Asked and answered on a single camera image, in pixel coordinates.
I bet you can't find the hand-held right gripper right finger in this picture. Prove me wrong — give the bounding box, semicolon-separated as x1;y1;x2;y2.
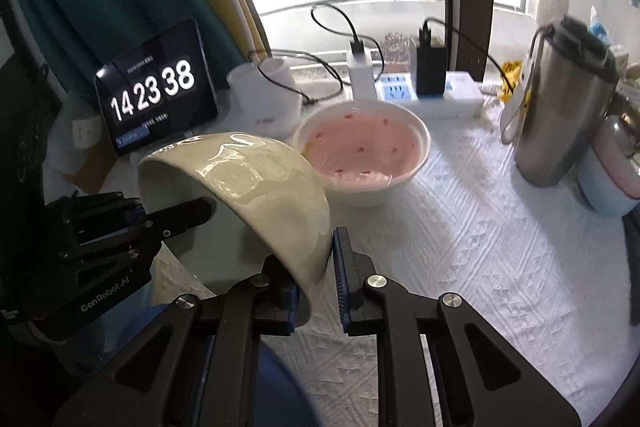
332;227;583;427

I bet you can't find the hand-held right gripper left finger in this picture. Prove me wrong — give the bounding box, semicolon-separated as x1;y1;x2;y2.
52;254;312;427

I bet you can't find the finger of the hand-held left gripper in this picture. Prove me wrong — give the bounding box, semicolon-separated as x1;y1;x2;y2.
124;201;149;231
142;197;213;240

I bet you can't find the cream ceramic bowl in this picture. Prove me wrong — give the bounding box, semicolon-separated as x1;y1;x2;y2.
137;132;333;327

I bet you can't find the white bowl with pink inside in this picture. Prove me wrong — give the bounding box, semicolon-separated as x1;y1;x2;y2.
292;102;432;206

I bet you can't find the black tablet clock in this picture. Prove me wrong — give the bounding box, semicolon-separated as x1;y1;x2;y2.
95;18;221;158

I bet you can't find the white textured tablecloth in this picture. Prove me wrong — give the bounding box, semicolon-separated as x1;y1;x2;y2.
145;92;640;427

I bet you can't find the white desk lamp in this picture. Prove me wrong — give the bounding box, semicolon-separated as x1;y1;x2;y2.
126;0;306;134

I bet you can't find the white charger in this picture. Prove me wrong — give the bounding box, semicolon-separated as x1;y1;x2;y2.
347;39;377;100

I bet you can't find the black charger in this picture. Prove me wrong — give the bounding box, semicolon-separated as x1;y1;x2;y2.
416;19;449;96

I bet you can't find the yellow plastic item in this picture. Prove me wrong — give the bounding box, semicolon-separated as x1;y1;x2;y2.
496;60;532;108

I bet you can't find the light blue bowl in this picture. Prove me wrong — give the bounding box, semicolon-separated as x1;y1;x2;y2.
577;152;640;218

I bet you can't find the stainless steel tumbler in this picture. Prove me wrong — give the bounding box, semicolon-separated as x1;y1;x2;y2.
500;14;621;188

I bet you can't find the blue snack packet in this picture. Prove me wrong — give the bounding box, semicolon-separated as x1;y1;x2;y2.
587;6;617;44

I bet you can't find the white wall socket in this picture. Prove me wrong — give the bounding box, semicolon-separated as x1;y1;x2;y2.
72;117;104;146

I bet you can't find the black lamp cable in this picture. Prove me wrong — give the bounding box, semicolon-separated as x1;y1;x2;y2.
246;49;347;106

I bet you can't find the black charger cable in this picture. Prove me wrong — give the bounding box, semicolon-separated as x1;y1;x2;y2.
424;16;517;94
310;3;387;75

